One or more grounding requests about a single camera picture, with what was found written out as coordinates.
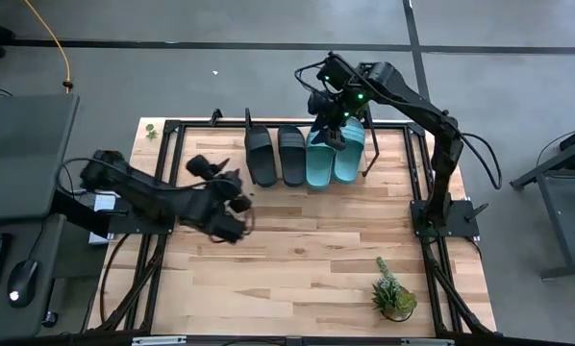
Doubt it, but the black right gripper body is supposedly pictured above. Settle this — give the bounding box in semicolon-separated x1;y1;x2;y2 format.
307;51;366;132

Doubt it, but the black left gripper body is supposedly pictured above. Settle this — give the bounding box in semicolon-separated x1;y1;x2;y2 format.
208;167;254;215

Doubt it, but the teal slide sandal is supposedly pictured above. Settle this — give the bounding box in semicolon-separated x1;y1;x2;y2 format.
305;125;338;190
332;116;367;185

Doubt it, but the black slide sandal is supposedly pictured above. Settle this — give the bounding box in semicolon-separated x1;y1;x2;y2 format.
243;123;280;189
276;123;309;188

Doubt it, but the wooden shelf with black rails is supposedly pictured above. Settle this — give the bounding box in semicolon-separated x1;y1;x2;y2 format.
245;103;383;185

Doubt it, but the white box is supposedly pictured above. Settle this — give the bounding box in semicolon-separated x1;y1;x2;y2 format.
83;189;118;247

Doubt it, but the potted green succulent plant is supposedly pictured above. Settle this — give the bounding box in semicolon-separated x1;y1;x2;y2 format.
370;256;419;323

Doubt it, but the grey desk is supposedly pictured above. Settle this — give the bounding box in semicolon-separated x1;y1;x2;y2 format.
0;93;81;340

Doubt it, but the black computer mouse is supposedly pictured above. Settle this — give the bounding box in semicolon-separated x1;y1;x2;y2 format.
6;258;40;310

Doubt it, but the black round knob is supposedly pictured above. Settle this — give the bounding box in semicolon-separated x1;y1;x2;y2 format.
40;310;60;330

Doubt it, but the dark grey metal cart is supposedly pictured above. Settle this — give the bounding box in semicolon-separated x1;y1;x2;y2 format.
510;119;575;281

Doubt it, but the yellow cable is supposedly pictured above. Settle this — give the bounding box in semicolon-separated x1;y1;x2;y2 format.
22;0;73;95

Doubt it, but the silver metal bracket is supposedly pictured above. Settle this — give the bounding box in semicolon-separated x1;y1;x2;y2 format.
131;335;188;346
400;337;456;346

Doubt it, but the black looping arm cable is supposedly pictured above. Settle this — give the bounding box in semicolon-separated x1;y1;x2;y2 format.
458;131;504;191

